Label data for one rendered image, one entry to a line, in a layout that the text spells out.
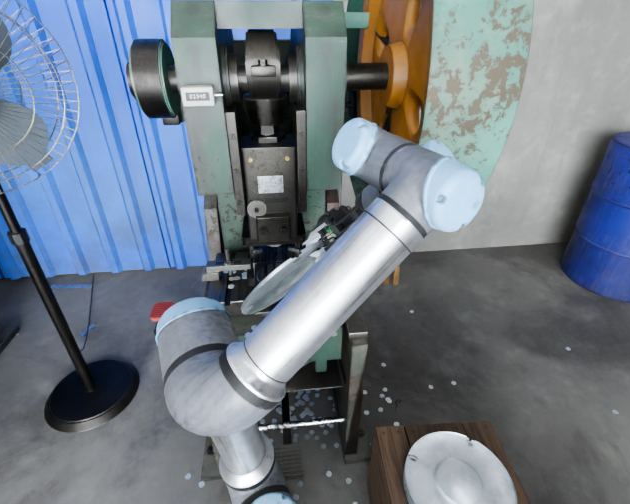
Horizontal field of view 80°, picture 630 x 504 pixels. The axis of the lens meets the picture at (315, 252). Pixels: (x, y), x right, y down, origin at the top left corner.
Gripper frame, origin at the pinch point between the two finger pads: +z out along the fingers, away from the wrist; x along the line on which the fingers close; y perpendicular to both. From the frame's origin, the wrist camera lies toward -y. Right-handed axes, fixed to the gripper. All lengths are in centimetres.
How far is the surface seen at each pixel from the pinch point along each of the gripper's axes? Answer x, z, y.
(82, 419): 3, 139, 29
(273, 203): -16.3, 20.7, -19.4
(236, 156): -30.5, 13.2, -11.2
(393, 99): -18.3, -16.2, -42.3
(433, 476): 71, 21, -5
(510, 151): 33, 9, -213
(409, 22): -30, -29, -46
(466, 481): 77, 15, -8
